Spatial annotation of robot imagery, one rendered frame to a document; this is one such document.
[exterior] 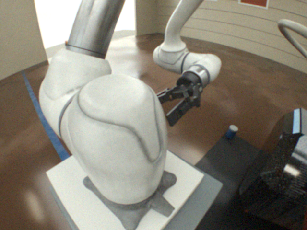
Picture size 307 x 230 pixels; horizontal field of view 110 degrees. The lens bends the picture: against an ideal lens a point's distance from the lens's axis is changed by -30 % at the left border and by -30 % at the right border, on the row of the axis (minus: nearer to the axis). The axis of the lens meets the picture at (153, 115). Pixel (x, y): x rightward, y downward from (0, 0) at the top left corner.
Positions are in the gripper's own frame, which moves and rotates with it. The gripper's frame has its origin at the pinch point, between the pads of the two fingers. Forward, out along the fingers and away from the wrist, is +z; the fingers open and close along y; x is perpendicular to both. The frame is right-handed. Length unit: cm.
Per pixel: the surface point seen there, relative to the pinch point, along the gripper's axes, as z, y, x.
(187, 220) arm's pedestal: 12.1, -10.6, -23.9
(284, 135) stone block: -54, -27, -49
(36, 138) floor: 48, 187, -9
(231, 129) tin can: -108, 31, -93
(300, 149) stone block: -46, -37, -51
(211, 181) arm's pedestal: -2.2, -9.6, -25.2
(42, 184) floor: 64, 124, -39
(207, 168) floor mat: -53, 36, -97
